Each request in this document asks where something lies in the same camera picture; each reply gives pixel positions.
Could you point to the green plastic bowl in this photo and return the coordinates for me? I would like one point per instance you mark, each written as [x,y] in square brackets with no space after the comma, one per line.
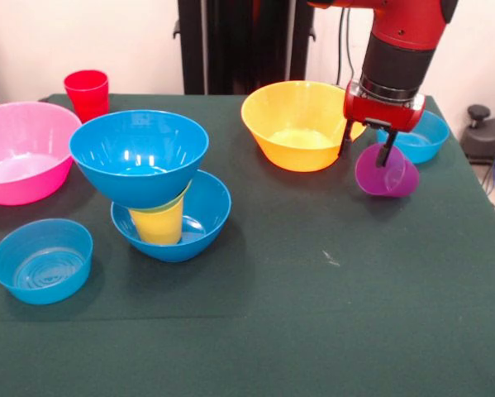
[181,198]

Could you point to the translucent blue shallow bowl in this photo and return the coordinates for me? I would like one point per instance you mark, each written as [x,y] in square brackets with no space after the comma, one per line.
[40,264]
[433,136]

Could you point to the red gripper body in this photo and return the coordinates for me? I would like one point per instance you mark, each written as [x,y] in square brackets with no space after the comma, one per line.
[375,111]

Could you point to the red plastic cup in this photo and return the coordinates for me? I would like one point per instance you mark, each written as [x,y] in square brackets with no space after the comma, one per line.
[86,93]

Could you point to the yellow plastic cup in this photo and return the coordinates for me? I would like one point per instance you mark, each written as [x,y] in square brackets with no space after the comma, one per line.
[160,227]

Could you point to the dark green table cloth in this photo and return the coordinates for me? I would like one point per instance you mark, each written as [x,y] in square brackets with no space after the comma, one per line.
[296,289]

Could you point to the large pink plastic bowl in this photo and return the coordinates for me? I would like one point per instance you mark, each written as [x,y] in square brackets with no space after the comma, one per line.
[24,144]

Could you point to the blue plastic bowl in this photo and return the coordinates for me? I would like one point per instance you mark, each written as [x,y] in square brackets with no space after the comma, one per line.
[214,219]
[139,165]

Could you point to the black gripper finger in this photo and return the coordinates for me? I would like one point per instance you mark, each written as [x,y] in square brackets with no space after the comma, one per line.
[346,138]
[385,149]

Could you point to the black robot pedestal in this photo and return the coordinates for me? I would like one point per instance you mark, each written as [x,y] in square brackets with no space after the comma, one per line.
[247,41]

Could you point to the purple plastic cup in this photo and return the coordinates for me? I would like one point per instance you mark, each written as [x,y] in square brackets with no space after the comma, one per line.
[375,178]

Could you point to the dark grey clamp device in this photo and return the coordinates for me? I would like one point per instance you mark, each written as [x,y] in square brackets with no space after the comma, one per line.
[486,136]

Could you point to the large orange plastic bowl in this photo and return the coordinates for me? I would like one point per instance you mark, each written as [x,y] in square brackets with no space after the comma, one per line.
[296,120]

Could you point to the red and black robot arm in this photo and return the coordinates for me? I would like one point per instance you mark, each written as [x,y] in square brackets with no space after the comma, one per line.
[400,54]

